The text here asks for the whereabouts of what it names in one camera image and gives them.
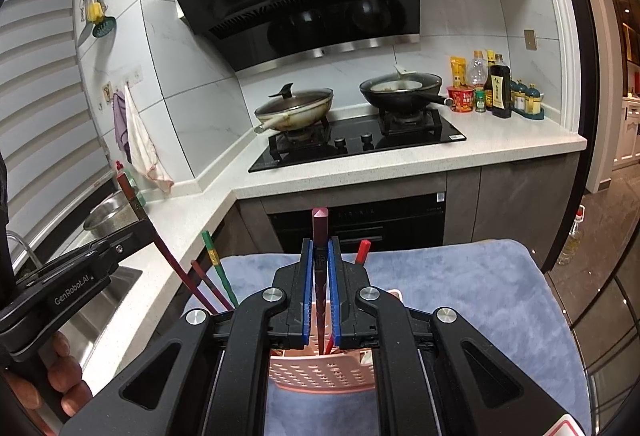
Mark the white hanging towel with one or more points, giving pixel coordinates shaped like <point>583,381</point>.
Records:
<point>143,154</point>

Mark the dark soy sauce bottle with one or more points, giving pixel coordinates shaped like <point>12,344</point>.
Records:
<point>500,78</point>

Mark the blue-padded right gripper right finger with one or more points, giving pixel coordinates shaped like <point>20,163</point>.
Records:
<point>335,276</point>

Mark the pink perforated utensil basket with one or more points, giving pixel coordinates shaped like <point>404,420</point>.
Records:
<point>337,372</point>

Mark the clear plastic bottle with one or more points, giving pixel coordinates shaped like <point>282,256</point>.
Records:
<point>477,73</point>

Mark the yellow seasoning packet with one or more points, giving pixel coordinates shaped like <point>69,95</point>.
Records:
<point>458,71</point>

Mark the chrome sink faucet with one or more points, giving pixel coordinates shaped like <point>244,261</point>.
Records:
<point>26,247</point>

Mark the window roller blind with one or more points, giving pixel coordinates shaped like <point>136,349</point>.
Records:
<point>48,138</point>

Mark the oil bottle on floor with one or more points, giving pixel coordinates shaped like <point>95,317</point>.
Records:
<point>573,239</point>

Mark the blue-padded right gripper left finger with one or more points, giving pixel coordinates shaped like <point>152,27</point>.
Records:
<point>305,277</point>

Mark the stainless steel bowl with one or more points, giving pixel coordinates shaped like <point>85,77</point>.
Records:
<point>112,214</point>

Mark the dark red patterned chopstick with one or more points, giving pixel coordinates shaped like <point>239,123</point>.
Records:
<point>210,285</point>

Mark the small green-capped jar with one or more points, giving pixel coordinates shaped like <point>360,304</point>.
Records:
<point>480,100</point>

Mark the yellow and teal hanging utensils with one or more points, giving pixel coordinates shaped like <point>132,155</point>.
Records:
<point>98,24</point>

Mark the lidded wok with handle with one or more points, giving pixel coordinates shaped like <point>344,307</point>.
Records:
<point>291,111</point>

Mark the built-in black oven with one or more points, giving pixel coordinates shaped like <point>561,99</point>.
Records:
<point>391,225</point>

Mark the brown wall switch plate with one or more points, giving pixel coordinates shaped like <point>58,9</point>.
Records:
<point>530,40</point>

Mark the person's left hand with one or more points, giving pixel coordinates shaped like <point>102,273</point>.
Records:
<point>64,375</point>

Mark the dark maroon chopstick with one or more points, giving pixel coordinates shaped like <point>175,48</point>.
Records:
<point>320,238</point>

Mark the green dish soap bottle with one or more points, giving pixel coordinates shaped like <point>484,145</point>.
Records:
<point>121,169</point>

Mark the purple hanging cloth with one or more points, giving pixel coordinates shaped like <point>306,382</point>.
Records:
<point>120,124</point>

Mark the red instant noodle cup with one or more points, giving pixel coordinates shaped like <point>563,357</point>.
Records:
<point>462,99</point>

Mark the black frying pan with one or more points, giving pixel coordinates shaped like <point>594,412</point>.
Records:
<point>404,92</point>

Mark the grey lower cabinets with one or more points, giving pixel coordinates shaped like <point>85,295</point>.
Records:
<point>522,200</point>

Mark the green chopstick with yellow band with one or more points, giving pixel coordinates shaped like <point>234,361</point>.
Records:
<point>216,261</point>

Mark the teal condiment jar set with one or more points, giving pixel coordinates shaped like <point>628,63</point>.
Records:
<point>526,100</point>

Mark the blue-grey fleece mat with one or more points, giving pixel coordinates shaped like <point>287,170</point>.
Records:
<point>496,287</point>

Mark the black gas cooktop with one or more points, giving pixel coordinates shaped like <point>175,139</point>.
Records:
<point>327,139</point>

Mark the stainless steel sink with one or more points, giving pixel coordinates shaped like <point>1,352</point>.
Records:
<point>85,328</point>

